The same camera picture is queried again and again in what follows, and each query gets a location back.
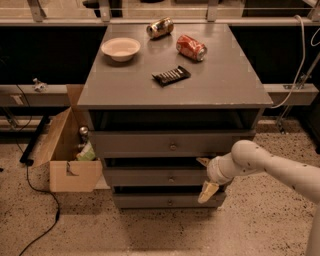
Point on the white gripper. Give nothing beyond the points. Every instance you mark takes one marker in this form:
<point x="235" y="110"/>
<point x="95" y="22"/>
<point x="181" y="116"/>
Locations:
<point x="214" y="172"/>

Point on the grey drawer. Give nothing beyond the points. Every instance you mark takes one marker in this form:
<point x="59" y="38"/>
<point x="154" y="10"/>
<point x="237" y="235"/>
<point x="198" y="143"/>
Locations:
<point x="146" y="144"/>
<point x="155" y="177"/>
<point x="139" y="201"/>

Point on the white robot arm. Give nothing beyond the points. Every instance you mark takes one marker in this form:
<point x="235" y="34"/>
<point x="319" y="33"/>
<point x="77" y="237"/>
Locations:
<point x="246" y="158"/>

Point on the grey drawer cabinet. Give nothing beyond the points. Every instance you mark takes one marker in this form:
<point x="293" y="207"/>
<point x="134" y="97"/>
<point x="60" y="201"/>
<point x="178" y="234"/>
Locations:
<point x="223" y="93"/>

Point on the grey bottom drawer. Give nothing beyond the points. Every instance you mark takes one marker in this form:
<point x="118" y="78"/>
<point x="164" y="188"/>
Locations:
<point x="139" y="201"/>

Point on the grey top drawer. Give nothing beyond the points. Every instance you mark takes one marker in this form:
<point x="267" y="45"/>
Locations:
<point x="146" y="144"/>

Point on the green white bottle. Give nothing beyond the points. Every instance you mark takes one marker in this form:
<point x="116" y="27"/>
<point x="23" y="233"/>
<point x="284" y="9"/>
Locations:
<point x="87" y="153"/>

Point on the red soda can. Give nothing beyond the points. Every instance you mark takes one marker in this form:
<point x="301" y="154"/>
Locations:
<point x="191" y="48"/>

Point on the silver metal bottle top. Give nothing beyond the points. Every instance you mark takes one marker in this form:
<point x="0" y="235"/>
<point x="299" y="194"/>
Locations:
<point x="84" y="131"/>

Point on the cardboard box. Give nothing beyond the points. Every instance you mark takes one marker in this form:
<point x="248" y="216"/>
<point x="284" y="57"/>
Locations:
<point x="60" y="148"/>

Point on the white bowl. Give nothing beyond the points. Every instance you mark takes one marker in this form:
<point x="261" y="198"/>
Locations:
<point x="121" y="49"/>

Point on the gold soda can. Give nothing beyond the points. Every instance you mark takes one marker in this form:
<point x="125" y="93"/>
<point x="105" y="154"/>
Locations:
<point x="160" y="28"/>

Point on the black metal floor bar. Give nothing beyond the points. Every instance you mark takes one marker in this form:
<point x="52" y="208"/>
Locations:
<point x="26" y="153"/>

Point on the small clear plastic object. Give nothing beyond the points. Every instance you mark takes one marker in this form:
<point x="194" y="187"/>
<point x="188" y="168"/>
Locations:
<point x="39" y="86"/>

